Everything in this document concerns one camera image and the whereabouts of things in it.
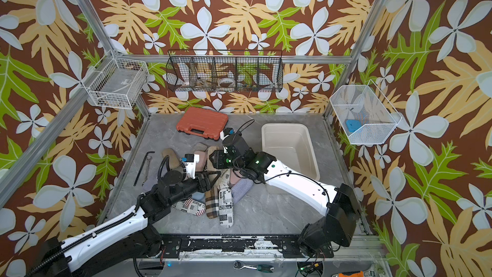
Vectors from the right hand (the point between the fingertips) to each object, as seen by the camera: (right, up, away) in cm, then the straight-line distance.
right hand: (210, 157), depth 73 cm
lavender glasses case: (+11, -16, +12) cm, 23 cm away
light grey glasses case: (-11, +2, +28) cm, 30 cm away
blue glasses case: (-7, -19, +12) cm, 24 cm away
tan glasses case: (-23, -4, +22) cm, 32 cm away
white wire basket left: (-47, +33, +14) cm, 59 cm away
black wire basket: (+3, +41, +23) cm, 48 cm away
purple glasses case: (-31, -14, +15) cm, 37 cm away
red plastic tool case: (-10, +15, +37) cm, 41 cm away
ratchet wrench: (+20, -40, -4) cm, 45 cm away
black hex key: (-40, -8, +25) cm, 48 cm away
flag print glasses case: (-10, -23, +9) cm, 26 cm away
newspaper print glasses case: (+5, -23, +7) cm, 24 cm away
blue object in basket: (+60, +13, +7) cm, 61 cm away
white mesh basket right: (+67, +17, +10) cm, 70 cm away
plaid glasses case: (-1, -21, +9) cm, 23 cm away
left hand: (+3, -6, +1) cm, 7 cm away
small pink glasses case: (+8, -12, +15) cm, 21 cm away
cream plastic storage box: (+39, +2, +28) cm, 48 cm away
